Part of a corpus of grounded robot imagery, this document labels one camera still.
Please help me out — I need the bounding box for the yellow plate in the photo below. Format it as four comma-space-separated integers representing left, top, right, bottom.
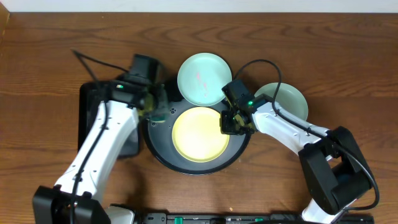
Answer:
172, 107, 229, 163

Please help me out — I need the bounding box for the light green plate top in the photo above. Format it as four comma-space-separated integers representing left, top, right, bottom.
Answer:
177, 53, 232, 106

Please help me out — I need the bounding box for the light blue plate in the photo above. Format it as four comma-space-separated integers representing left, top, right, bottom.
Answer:
254, 83, 308, 121

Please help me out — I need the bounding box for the green yellow sponge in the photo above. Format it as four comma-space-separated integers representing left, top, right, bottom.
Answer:
148, 113, 168, 123

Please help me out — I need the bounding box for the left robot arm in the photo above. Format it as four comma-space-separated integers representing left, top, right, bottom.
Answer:
32, 80, 169, 223

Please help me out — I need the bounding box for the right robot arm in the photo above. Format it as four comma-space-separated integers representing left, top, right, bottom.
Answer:
220, 92, 377, 223

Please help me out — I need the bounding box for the rectangular black sponge tray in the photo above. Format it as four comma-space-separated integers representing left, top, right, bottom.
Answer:
77, 82, 141, 159

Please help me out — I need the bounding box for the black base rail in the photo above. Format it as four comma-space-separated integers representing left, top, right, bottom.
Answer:
136, 212, 376, 224

